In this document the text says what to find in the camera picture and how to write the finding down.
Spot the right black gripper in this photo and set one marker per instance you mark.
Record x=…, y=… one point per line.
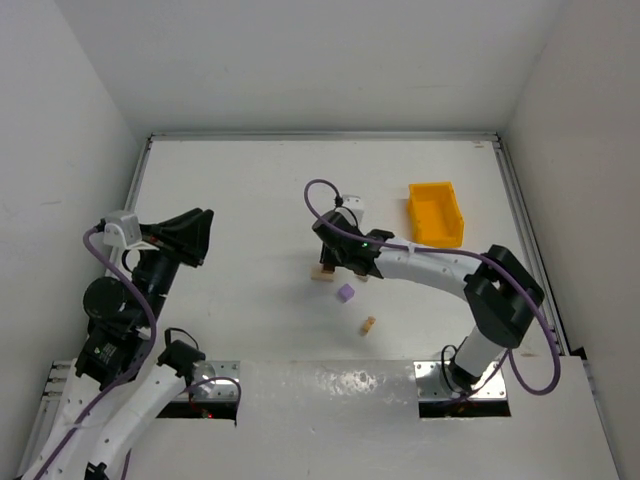
x=330, y=258

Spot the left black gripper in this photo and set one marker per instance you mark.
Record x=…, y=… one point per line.
x=170, y=245

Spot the long light wood block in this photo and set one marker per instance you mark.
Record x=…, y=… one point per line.
x=318, y=274

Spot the yellow plastic bin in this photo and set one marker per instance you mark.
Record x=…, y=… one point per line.
x=434, y=215

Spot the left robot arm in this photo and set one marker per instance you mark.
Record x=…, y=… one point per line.
x=94, y=429

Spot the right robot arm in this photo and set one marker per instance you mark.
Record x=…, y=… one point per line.
x=496, y=288

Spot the purple cube block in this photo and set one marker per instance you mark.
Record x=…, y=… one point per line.
x=345, y=293

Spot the small orange wood block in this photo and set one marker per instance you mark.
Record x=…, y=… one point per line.
x=367, y=325

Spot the white front cover board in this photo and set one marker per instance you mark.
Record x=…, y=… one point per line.
x=360, y=420

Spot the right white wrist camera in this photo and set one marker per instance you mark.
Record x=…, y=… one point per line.
x=352, y=208

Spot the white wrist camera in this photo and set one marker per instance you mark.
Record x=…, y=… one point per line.
x=352, y=208
x=122, y=230

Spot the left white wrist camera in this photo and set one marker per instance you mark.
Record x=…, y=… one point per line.
x=122, y=230

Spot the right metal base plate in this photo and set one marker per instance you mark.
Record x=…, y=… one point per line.
x=432, y=387

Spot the metal base plate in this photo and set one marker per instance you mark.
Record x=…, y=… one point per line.
x=216, y=380
x=432, y=387

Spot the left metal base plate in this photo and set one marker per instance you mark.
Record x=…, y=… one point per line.
x=216, y=380

